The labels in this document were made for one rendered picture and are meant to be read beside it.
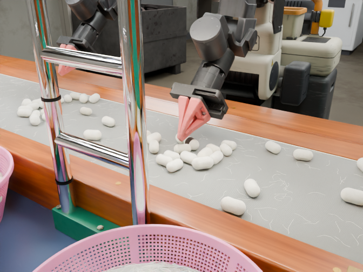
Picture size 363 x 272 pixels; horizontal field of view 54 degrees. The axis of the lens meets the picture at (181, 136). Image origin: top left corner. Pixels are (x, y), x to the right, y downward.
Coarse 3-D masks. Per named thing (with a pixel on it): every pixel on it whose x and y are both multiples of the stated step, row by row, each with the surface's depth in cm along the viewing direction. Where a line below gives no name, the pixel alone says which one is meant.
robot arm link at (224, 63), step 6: (228, 48) 69; (228, 54) 68; (204, 60) 68; (216, 60) 67; (222, 60) 68; (228, 60) 68; (210, 66) 68; (216, 66) 67; (222, 66) 67; (228, 66) 69; (222, 72) 68
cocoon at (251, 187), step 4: (248, 180) 55; (252, 180) 55; (244, 184) 55; (248, 184) 54; (252, 184) 54; (256, 184) 54; (248, 188) 54; (252, 188) 53; (256, 188) 53; (248, 192) 54; (252, 192) 53; (256, 192) 53; (252, 196) 54; (256, 196) 54
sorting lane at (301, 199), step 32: (0, 96) 100; (32, 96) 100; (32, 128) 79; (96, 128) 79; (160, 128) 79; (224, 128) 78; (96, 160) 65; (224, 160) 65; (256, 160) 65; (288, 160) 65; (320, 160) 65; (352, 160) 65; (192, 192) 56; (224, 192) 56; (288, 192) 56; (320, 192) 56; (256, 224) 49; (288, 224) 49; (320, 224) 49; (352, 224) 49; (352, 256) 43
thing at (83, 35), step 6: (78, 30) 95; (84, 30) 95; (90, 30) 96; (60, 36) 96; (66, 36) 95; (72, 36) 95; (78, 36) 94; (84, 36) 95; (90, 36) 96; (96, 36) 98; (72, 42) 94; (78, 42) 93; (84, 42) 92; (90, 42) 96; (78, 48) 96; (84, 48) 95; (90, 48) 94
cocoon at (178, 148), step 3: (177, 144) 67; (180, 144) 67; (183, 144) 67; (186, 144) 67; (174, 147) 67; (177, 147) 67; (180, 147) 67; (183, 147) 67; (186, 147) 67; (189, 147) 67; (174, 150) 67; (177, 150) 67; (180, 150) 67; (183, 150) 67; (186, 150) 67; (189, 150) 67; (180, 153) 67
